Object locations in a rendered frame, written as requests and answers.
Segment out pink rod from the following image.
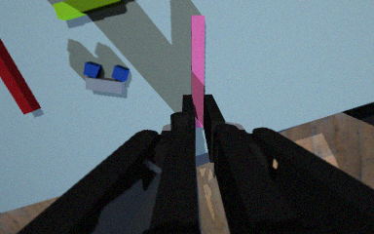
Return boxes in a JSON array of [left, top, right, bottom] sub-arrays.
[[191, 16, 205, 128]]

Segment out red rod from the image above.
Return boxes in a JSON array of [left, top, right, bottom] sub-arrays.
[[0, 39, 41, 115]]

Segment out small blue block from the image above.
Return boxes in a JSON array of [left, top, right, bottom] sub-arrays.
[[84, 61, 102, 78], [112, 65, 130, 82]]

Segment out lime green rod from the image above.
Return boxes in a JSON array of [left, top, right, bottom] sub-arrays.
[[53, 0, 125, 20]]

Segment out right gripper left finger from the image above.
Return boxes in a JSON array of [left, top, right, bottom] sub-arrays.
[[17, 95, 201, 234]]

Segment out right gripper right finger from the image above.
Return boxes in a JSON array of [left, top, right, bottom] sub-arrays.
[[204, 95, 374, 234]]

